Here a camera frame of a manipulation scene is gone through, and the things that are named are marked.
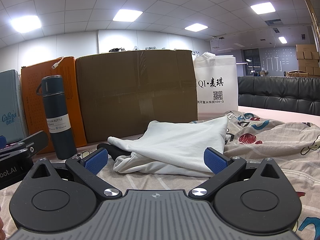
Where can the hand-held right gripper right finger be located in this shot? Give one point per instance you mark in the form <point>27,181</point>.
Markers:
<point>215,162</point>

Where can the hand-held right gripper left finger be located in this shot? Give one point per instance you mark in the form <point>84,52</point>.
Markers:
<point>96,163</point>

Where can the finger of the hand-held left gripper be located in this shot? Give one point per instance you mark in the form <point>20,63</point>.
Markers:
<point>2,142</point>
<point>37,141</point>

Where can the white garment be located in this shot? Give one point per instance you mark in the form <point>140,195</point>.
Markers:
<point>175,140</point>

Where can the dark teal vacuum bottle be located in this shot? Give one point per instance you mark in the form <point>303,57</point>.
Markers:
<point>60,110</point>

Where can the blue cardboard panel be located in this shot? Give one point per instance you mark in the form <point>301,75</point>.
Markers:
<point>11,105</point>

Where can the orange cardboard panel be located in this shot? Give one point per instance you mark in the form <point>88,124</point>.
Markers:
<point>32,100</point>

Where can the cartoon printed bed sheet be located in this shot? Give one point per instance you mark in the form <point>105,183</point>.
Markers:
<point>270,140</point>

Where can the brown cardboard panel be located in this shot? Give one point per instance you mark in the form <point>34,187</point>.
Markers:
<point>135,92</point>

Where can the white tote bag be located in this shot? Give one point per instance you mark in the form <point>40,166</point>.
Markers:
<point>217,72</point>

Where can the black leather sofa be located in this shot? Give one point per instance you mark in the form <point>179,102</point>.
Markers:
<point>275,92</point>

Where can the dark window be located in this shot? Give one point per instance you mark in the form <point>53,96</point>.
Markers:
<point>252,61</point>

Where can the ceiling light panel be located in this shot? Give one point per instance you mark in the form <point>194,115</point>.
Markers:
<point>282,39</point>
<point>196,27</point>
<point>262,6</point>
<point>26,23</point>
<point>127,15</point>

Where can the stack of cardboard boxes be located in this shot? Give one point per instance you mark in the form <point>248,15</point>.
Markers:
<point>306,60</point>

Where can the wooden door frame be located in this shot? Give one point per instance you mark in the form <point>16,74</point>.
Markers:
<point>312,12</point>

